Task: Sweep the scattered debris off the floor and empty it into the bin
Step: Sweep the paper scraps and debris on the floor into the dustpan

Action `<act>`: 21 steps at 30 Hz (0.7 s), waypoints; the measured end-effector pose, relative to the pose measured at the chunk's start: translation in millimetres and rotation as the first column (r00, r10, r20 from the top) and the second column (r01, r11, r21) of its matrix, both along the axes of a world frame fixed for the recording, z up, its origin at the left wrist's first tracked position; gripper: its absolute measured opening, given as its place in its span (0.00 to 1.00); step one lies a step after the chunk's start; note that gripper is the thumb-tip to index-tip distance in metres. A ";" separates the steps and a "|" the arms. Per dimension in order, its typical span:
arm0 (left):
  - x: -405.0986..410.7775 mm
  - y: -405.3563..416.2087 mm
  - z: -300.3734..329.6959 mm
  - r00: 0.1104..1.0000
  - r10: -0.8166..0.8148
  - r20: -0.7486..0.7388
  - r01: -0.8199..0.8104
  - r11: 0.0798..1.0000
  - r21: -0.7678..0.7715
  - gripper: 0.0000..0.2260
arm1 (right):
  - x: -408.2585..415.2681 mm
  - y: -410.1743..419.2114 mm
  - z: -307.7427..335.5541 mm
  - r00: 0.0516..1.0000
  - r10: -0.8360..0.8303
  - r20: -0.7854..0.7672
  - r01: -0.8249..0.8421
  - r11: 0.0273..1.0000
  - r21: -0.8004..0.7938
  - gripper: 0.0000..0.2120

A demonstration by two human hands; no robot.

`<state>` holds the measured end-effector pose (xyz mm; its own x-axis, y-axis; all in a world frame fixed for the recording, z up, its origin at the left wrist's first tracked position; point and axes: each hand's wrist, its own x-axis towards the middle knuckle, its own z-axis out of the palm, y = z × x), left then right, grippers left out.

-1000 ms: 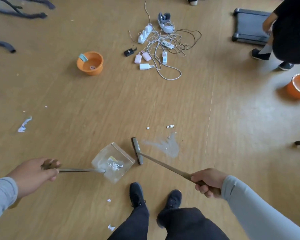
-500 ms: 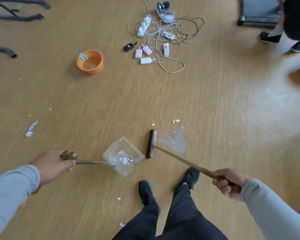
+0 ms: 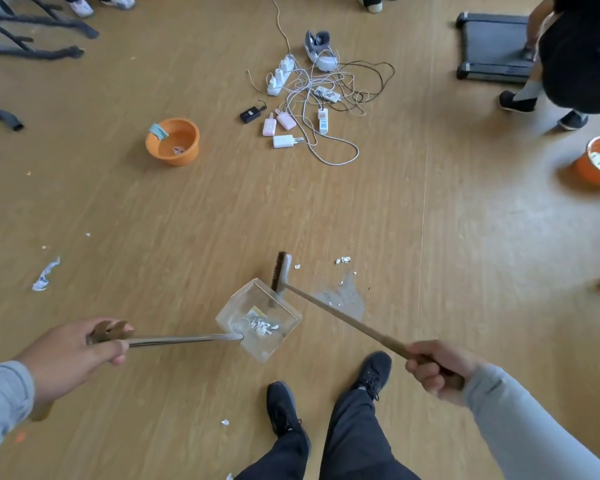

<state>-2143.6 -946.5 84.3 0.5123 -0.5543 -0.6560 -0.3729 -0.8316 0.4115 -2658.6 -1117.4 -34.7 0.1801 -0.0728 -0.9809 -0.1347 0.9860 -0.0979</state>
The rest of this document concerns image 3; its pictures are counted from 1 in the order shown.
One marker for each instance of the person's right hand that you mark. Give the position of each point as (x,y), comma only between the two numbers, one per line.
(440,369)

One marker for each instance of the person's left hand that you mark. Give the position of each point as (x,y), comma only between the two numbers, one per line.
(70,359)

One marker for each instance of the white-blue paper scrap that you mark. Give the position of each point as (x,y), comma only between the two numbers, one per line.
(42,282)

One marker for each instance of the clear plastic dustpan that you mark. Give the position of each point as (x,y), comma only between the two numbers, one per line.
(180,339)

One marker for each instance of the person's left forearm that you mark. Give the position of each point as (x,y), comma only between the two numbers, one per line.
(0,394)

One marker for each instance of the person's right leg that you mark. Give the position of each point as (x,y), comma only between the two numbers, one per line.
(360,434)

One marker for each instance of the person's leg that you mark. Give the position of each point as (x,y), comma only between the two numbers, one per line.
(275,459)
(360,434)

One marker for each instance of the person's left leg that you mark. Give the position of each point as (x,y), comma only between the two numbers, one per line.
(275,459)

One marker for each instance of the black right shoe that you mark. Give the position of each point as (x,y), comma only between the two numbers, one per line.
(375,372)

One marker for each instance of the black shoe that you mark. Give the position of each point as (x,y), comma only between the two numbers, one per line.
(282,409)
(375,372)

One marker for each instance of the black left shoe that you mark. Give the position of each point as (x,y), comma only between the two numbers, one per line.
(282,409)

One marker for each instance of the orange plastic basin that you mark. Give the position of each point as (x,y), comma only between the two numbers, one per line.
(172,159)
(587,174)

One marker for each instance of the teal folded cloth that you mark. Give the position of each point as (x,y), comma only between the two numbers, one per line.
(157,131)

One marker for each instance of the narrow white power strip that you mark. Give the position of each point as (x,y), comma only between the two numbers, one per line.
(323,120)

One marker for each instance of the white charger brick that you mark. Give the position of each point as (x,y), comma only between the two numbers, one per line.
(284,141)

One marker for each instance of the small white grey power strip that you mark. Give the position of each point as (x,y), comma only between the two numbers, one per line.
(327,94)

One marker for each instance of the black power adapter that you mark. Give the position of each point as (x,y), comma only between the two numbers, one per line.
(250,114)

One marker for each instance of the black treadmill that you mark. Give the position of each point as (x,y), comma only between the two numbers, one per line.
(490,47)

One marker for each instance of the white power strip with plugs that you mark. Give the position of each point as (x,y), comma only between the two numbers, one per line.
(277,82)

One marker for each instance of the grey white neck massager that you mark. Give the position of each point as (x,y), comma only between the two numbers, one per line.
(325,59)

